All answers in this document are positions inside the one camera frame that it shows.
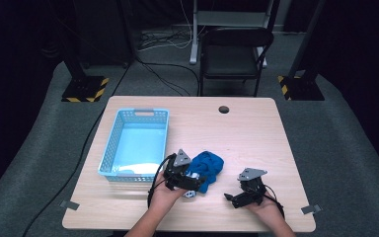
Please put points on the grey tape piece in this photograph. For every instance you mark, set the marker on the grey tape piece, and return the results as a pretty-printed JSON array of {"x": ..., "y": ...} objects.
[
  {"x": 69, "y": 205},
  {"x": 311, "y": 209}
]

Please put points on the black stand with striped base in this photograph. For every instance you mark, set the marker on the black stand with striped base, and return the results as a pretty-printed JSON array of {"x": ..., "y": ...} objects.
[
  {"x": 85, "y": 87},
  {"x": 301, "y": 87}
]

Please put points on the person's right hand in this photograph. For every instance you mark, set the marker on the person's right hand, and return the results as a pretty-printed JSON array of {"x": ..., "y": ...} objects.
[{"x": 265, "y": 210}]

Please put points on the white metal desk frame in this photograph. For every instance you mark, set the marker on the white metal desk frame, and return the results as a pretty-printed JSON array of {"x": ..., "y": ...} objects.
[{"x": 210, "y": 18}]

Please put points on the black folding chair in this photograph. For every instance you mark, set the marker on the black folding chair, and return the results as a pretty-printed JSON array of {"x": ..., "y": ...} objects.
[{"x": 232, "y": 59}]

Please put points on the light blue plastic basket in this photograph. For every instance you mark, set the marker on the light blue plastic basket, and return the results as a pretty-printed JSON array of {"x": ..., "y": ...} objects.
[{"x": 138, "y": 144}]

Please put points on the small white object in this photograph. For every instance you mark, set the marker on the small white object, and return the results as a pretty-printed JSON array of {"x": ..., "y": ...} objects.
[{"x": 189, "y": 194}]

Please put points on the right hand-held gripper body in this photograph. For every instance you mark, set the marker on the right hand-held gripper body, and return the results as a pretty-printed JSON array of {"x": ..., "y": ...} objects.
[{"x": 252, "y": 184}]

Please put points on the blue cloth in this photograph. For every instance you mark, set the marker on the blue cloth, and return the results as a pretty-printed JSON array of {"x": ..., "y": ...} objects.
[{"x": 208, "y": 166}]

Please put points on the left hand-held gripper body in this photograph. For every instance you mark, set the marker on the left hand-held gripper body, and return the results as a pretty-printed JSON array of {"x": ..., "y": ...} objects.
[{"x": 177, "y": 168}]

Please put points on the person's left hand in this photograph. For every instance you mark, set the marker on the person's left hand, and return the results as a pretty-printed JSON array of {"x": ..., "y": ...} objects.
[{"x": 166, "y": 197}]

